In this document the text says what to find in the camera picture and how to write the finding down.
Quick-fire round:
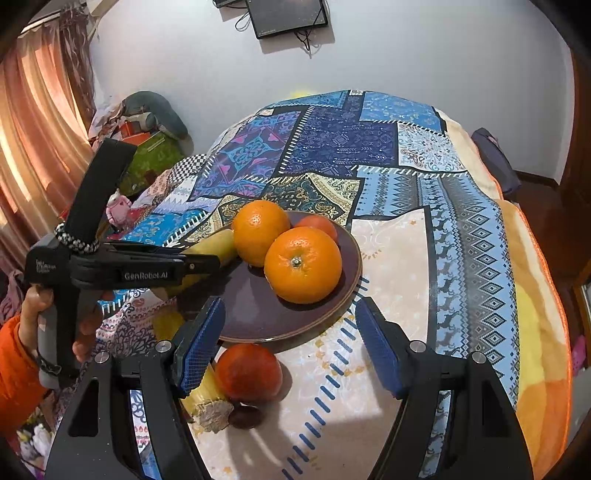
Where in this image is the blue patchwork blanket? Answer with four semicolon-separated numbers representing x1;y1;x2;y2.
97;90;522;480

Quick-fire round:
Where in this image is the orange sheer curtain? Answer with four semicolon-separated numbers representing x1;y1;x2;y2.
0;23;95;232

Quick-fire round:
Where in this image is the dark brown chestnut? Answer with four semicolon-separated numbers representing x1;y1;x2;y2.
228;405;266;430

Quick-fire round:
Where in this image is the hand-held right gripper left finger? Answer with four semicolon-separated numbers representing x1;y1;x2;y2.
46;295;227;480

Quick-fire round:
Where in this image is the large orange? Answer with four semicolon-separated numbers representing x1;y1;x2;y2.
232;199;291;268
264;226;343;304

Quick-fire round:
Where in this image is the wooden wardrobe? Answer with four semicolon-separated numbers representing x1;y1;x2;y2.
556;51;591;213

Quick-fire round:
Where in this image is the red tomato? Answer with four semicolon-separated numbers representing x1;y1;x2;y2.
293;215;339;243
216;343;283;403

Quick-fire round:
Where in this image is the person's left forearm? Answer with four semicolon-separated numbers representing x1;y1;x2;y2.
0;314;49;435

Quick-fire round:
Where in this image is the brown patterned curtain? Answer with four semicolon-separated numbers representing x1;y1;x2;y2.
58;7;98;134

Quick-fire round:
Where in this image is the grey backpack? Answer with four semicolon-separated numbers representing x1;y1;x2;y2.
471;128;522;199

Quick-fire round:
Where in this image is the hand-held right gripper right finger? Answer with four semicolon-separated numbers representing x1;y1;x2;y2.
355;298;534;480

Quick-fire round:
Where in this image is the black white checkered cloth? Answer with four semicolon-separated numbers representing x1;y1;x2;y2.
171;154;211;185

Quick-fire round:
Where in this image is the pink toy figure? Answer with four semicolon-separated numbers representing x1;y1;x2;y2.
106;189;132;227

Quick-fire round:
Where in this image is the small black wall monitor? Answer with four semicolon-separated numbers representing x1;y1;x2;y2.
245;0;329;40

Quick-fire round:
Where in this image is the purple round plate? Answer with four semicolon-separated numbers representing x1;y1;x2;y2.
178;210;363;343

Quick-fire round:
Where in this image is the person's left hand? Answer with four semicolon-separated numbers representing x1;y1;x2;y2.
17;284;106;365

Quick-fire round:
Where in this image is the grey cushion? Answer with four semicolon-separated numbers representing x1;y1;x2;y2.
124;91;190;139

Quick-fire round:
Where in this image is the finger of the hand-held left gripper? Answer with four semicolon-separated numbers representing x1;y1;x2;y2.
104;243;221;278
98;275;205;302

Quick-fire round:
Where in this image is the yellow corn cob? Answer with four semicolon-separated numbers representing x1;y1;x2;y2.
164;228;238;298
182;362;235;433

